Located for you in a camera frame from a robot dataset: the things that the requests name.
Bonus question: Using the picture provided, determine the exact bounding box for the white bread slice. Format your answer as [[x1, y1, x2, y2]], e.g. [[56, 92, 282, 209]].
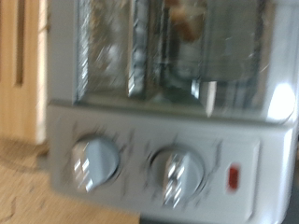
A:
[[164, 0, 208, 43]]

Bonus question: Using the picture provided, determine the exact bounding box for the wire oven rack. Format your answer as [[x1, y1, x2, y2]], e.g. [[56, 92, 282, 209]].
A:
[[78, 0, 206, 101]]

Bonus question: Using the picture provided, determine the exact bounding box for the silver oven knob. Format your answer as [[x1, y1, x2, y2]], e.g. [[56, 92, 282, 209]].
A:
[[149, 146, 206, 210], [69, 134, 121, 193]]

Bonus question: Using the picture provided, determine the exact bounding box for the wooden stand under oven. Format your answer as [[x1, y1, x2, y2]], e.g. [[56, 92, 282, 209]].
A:
[[0, 0, 50, 146]]

